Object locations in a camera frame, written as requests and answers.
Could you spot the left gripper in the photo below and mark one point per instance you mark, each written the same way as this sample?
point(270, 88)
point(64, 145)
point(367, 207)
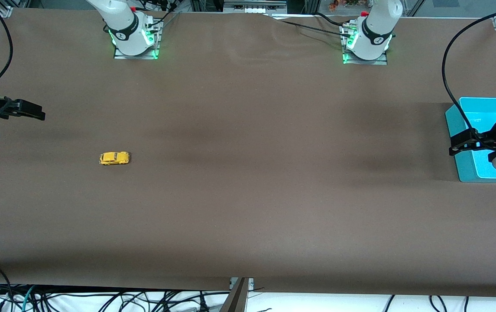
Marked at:
point(492, 134)

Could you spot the yellow beetle toy car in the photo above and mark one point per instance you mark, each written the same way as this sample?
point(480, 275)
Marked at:
point(113, 158)

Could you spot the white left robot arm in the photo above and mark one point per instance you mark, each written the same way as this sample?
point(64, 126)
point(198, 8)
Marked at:
point(373, 39)

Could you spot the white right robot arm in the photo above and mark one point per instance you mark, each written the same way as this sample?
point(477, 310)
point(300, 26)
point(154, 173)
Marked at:
point(126, 34)

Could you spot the teal plastic bin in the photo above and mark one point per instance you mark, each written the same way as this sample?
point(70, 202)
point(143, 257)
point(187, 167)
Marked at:
point(477, 169)

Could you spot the brown table cover mat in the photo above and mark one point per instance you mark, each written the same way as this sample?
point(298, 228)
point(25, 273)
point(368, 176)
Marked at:
point(248, 173)

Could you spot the white power strip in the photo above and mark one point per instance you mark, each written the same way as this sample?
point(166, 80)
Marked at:
point(254, 8)

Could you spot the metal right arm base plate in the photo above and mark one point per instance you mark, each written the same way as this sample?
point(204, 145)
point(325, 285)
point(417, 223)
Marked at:
point(120, 56)

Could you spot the metal camera post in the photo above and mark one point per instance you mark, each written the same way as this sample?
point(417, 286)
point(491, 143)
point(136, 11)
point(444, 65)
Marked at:
point(237, 299)

